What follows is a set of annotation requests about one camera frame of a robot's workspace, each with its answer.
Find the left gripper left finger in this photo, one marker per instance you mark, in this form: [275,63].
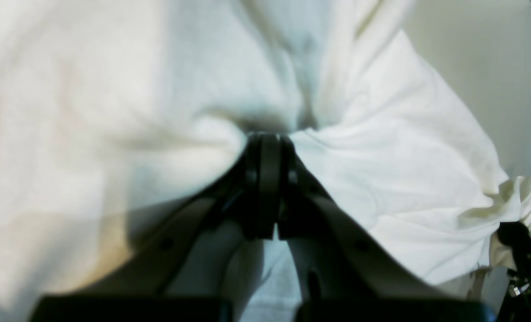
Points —
[177,275]

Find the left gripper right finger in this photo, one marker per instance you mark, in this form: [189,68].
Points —
[344,274]

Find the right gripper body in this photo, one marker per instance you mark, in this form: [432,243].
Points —
[516,306]

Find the white printed t-shirt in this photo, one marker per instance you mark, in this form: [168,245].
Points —
[113,112]

